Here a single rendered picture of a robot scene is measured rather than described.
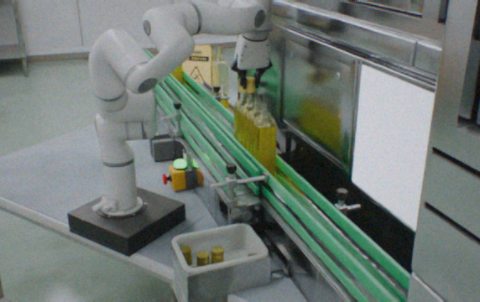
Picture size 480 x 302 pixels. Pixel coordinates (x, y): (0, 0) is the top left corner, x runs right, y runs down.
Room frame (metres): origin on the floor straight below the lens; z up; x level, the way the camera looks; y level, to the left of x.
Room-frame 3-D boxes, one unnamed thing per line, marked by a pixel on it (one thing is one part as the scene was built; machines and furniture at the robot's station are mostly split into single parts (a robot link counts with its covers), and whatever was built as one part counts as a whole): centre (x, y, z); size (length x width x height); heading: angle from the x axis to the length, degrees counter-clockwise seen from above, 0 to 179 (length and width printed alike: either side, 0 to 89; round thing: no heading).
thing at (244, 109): (1.63, -0.02, 0.99); 0.06 x 0.06 x 0.21; 21
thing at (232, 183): (1.36, 0.01, 0.95); 0.17 x 0.03 x 0.12; 111
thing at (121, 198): (1.47, 0.38, 0.89); 0.16 x 0.13 x 0.15; 143
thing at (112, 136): (1.48, 0.36, 1.05); 0.13 x 0.10 x 0.16; 100
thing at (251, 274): (1.23, 0.04, 0.79); 0.27 x 0.17 x 0.08; 111
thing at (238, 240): (1.22, 0.06, 0.80); 0.22 x 0.17 x 0.09; 111
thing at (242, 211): (1.37, -0.01, 0.85); 0.09 x 0.04 x 0.07; 111
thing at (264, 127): (1.52, -0.07, 0.99); 0.06 x 0.06 x 0.21; 20
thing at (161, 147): (2.00, 0.32, 0.79); 0.08 x 0.08 x 0.08; 21
